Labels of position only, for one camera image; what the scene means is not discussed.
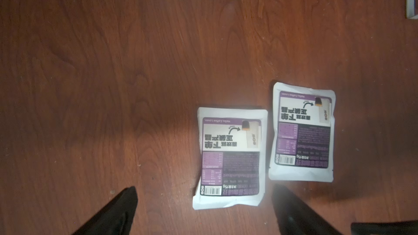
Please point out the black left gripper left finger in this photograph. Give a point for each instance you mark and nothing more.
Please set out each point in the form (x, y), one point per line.
(116, 218)

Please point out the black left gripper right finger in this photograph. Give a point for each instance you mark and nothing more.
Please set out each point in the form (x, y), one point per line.
(295, 217)

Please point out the purple coffee bag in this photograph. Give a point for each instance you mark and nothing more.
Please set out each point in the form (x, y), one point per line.
(304, 123)
(233, 157)

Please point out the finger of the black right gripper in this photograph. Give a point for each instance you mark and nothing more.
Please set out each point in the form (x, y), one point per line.
(397, 228)

